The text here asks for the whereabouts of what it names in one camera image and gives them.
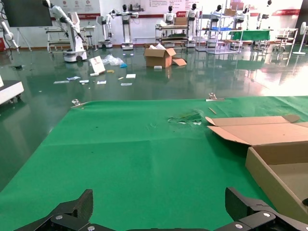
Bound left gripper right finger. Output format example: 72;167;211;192
214;187;308;231

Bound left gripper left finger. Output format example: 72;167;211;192
13;189;104;231

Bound cardboard box with round holes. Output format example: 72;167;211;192
205;115;308;224

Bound open cardboard box white filling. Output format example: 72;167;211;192
143;44;177;69

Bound green table cloth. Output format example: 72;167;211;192
0;95;308;231

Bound silver binder clip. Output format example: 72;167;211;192
205;92;226;102
71;98;89;109

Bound white machine base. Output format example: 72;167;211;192
0;75;25;106

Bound white red printed board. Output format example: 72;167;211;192
89;56;106;77

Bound clear plastic bag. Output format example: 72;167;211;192
102;54;125;66

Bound flat cardboard piece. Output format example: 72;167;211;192
172;57;188;66

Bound white work table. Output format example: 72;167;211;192
45;26;96;52

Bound white wheeled robot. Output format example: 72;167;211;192
96;9;114;49

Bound black stool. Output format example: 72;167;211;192
86;35;95;51

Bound white mobile manipulator robot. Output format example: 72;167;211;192
42;0;88;63

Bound green covered table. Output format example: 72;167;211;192
228;28;272;42

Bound white tripod stand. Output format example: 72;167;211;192
16;26;32;51

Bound metal shelf rack blue bins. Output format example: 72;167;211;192
196;13;243;54

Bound metal rack cart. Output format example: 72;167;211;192
155;23;190;49

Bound white humanoid robot black head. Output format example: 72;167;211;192
256;0;272;29
211;4;224;48
185;4;200;48
237;7;251;30
163;6;177;25

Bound humanoid robot arms outstretched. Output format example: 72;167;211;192
109;4;140;51

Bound black monitor screen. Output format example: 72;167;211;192
1;0;53;27

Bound white frame table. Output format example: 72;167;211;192
271;27;299;52

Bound white pedestal fan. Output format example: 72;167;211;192
292;21;308;55

